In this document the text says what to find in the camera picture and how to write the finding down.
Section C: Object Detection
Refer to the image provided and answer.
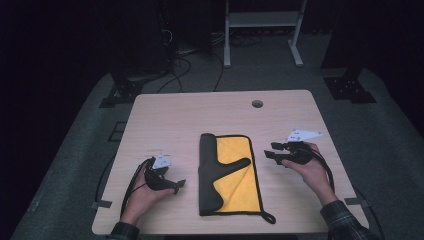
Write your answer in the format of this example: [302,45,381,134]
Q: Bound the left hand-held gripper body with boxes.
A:
[143,153,175,192]

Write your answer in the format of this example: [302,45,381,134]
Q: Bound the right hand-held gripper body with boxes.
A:
[282,129,324,166]

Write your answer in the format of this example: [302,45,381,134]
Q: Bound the black and yellow cloth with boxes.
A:
[197,132,277,225]

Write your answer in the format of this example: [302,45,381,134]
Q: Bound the person's left hand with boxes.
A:
[119,169,175,227]

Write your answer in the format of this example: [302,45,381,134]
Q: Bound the person's right hand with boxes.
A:
[281,142,339,207]

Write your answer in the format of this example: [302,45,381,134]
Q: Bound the grey tape strip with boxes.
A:
[344,196,370,207]
[90,199,113,211]

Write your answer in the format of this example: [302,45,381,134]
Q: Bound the black stand base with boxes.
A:
[323,65,378,105]
[98,71,168,109]

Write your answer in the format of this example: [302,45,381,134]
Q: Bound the left hand-held gripper black cable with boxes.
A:
[120,157,152,216]

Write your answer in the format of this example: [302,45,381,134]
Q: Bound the hand-held gripper black cable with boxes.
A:
[311,147,336,195]
[120,157,152,216]

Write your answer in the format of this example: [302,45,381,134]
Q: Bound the right hand-held gripper black cable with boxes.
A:
[311,147,336,195]

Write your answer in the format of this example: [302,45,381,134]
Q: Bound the black floor cables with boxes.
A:
[155,29,225,94]

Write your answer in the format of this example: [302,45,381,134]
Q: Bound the white metal table frame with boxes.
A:
[223,0,308,69]

